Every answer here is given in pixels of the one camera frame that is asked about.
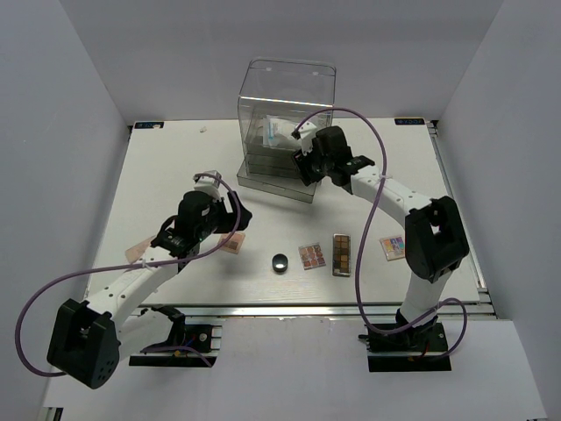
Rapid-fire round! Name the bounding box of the aluminium table rail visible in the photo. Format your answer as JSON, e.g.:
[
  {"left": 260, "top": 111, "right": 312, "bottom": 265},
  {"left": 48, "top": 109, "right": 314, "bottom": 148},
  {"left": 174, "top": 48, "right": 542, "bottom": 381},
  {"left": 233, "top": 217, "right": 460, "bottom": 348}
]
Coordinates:
[{"left": 131, "top": 303, "right": 404, "bottom": 320}]

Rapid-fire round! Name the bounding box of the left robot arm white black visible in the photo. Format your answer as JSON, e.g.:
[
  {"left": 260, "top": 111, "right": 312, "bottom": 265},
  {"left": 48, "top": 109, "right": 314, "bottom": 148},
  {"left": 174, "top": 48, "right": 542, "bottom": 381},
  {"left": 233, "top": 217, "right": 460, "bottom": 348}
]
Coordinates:
[{"left": 47, "top": 191, "right": 252, "bottom": 389}]

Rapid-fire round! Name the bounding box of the colourful pastel eyeshadow palette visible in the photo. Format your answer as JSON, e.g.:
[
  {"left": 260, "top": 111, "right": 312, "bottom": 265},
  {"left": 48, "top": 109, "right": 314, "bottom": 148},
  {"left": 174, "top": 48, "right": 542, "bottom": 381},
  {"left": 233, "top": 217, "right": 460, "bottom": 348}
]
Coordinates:
[{"left": 380, "top": 235, "right": 405, "bottom": 261}]

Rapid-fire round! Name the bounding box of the four-pan brown eyeshadow palette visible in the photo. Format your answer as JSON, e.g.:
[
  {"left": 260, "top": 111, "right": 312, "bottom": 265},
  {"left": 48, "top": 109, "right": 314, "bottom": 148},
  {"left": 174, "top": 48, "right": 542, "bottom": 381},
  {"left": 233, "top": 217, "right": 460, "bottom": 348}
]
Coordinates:
[{"left": 221, "top": 232, "right": 245, "bottom": 254}]

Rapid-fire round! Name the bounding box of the cotton pad pack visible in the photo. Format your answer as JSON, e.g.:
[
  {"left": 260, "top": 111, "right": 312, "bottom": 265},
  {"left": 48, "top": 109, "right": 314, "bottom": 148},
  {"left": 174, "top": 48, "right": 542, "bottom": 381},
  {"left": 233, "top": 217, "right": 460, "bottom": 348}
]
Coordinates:
[
  {"left": 263, "top": 115, "right": 299, "bottom": 148},
  {"left": 284, "top": 115, "right": 330, "bottom": 140}
]

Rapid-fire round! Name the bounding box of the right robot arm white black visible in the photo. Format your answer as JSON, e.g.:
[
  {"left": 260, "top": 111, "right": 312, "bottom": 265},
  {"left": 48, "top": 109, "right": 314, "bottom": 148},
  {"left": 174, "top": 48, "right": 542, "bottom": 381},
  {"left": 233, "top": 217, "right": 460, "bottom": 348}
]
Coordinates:
[{"left": 291, "top": 125, "right": 469, "bottom": 350}]

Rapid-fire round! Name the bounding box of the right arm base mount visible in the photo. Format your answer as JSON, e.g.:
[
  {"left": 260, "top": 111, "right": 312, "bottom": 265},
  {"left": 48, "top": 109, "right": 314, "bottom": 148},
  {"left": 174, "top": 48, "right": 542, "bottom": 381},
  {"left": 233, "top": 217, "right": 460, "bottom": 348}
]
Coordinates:
[{"left": 358, "top": 322, "right": 451, "bottom": 373}]

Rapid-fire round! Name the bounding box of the nine-pan pink eyeshadow palette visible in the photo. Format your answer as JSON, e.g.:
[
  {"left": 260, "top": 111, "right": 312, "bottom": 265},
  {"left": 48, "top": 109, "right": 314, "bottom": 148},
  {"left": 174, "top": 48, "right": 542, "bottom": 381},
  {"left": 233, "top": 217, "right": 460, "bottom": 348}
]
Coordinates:
[{"left": 298, "top": 243, "right": 326, "bottom": 270}]

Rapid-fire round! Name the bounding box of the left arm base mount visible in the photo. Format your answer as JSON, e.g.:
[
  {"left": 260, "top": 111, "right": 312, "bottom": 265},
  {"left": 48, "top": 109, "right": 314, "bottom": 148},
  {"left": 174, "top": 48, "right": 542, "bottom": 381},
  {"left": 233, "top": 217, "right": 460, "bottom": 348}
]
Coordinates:
[{"left": 128, "top": 305, "right": 222, "bottom": 368}]

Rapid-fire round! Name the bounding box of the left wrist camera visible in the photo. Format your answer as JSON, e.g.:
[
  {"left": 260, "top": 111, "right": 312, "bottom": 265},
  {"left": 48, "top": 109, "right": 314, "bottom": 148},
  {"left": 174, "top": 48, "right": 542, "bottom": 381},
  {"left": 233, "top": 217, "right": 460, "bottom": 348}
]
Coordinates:
[{"left": 194, "top": 170, "right": 222, "bottom": 200}]

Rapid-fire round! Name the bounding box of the pink blush compact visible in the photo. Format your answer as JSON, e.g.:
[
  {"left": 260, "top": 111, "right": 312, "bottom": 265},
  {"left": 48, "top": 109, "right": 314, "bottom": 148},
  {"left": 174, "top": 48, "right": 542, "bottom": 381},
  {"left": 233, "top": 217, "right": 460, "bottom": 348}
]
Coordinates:
[{"left": 124, "top": 236, "right": 155, "bottom": 264}]

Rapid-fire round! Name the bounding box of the clear acrylic drawer organizer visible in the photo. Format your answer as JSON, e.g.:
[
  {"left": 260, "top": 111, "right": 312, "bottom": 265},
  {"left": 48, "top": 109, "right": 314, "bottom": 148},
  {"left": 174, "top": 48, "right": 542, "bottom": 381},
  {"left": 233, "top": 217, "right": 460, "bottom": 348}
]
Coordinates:
[{"left": 237, "top": 57, "right": 337, "bottom": 203}]

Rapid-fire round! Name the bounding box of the left blue table label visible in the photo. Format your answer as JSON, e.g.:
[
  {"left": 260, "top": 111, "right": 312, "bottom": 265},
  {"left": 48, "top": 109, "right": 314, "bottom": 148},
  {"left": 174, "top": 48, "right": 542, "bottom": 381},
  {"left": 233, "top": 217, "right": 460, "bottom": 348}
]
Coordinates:
[{"left": 133, "top": 121, "right": 164, "bottom": 130}]

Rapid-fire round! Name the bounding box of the black jar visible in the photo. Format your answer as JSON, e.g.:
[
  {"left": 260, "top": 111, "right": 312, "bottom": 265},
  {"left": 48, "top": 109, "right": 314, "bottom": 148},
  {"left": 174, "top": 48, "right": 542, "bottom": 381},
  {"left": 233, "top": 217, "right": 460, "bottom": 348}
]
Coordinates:
[{"left": 272, "top": 253, "right": 288, "bottom": 274}]

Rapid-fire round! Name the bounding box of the long brown eyeshadow palette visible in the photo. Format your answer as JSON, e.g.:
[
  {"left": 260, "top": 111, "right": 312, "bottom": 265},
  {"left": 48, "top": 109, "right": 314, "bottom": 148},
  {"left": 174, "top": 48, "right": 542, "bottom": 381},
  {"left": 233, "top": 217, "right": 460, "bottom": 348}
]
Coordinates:
[{"left": 331, "top": 233, "right": 351, "bottom": 277}]

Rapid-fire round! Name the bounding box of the blue table label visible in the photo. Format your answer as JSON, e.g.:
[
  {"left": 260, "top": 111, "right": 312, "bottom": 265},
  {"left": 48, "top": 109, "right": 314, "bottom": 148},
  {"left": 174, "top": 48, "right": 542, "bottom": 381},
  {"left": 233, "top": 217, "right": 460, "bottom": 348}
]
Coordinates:
[
  {"left": 394, "top": 118, "right": 425, "bottom": 125},
  {"left": 133, "top": 121, "right": 164, "bottom": 130}
]

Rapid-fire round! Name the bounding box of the right blue table label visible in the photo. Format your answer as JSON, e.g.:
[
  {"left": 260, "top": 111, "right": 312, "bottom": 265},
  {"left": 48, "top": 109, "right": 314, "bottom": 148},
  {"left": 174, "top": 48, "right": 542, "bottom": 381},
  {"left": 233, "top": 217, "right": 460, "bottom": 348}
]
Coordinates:
[{"left": 394, "top": 118, "right": 425, "bottom": 125}]

